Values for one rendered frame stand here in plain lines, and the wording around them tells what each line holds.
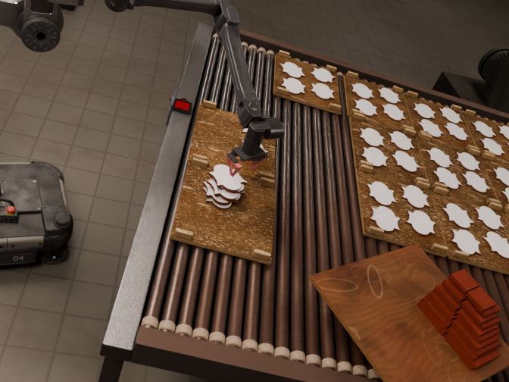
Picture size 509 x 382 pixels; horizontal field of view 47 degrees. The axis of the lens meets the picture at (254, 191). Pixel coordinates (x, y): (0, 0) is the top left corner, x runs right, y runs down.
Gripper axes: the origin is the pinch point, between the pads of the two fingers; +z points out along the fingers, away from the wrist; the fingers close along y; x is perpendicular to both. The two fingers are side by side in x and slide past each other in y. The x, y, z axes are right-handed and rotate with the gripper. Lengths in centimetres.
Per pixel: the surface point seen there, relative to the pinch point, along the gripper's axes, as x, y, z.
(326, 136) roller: 16, 73, 18
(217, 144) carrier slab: 28.0, 14.9, 14.1
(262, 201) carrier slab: -5.9, 10.1, 14.3
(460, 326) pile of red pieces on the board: -85, 16, -2
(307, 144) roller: 15, 58, 17
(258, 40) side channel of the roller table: 92, 95, 15
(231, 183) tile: 0.7, -2.7, 5.9
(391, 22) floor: 223, 464, 117
